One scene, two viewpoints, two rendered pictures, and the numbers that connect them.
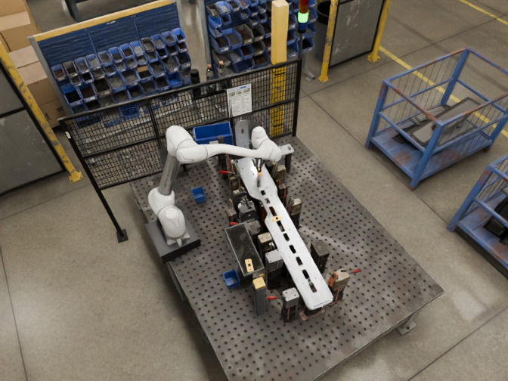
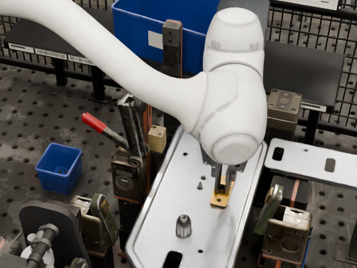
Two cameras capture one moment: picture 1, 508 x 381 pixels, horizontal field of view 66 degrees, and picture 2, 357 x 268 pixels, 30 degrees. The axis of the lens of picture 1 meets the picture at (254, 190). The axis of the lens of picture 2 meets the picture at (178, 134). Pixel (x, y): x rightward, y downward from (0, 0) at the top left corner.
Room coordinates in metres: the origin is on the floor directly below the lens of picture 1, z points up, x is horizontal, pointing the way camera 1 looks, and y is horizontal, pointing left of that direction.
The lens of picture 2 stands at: (1.26, -0.54, 2.11)
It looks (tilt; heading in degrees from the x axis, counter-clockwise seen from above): 44 degrees down; 36
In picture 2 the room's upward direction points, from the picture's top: 1 degrees clockwise
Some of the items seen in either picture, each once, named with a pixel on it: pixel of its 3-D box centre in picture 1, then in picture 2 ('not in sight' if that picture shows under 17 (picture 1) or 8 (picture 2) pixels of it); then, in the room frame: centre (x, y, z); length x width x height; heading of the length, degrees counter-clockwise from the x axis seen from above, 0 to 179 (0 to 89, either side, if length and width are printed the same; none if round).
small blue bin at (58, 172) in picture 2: (199, 195); (60, 169); (2.07, 0.47, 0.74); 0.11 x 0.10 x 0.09; 20
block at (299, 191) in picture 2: (271, 174); (281, 227); (2.20, -0.15, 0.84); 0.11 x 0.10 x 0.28; 110
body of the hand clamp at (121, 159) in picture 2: (234, 190); (132, 206); (2.01, 0.15, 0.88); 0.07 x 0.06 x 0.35; 110
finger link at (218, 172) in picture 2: not in sight; (218, 176); (2.08, -0.04, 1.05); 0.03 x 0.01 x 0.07; 20
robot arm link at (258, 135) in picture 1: (259, 137); (234, 55); (2.07, -0.05, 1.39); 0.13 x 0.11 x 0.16; 34
